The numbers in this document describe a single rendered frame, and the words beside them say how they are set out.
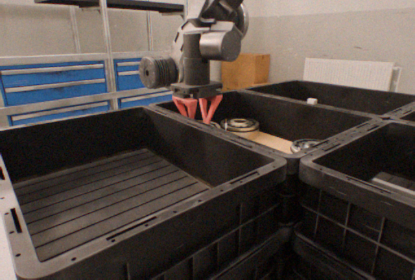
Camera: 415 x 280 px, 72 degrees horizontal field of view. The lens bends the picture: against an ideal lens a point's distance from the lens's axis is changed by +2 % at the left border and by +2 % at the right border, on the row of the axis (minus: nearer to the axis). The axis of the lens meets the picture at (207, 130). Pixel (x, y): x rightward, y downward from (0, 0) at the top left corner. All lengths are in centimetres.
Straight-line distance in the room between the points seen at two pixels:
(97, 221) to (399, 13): 367
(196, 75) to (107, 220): 32
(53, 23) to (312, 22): 303
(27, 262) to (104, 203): 25
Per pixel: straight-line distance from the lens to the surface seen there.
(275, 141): 73
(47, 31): 326
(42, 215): 51
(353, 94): 97
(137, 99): 267
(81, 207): 50
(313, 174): 37
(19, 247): 28
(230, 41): 55
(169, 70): 158
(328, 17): 410
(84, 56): 243
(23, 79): 235
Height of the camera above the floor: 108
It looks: 19 degrees down
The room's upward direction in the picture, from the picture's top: straight up
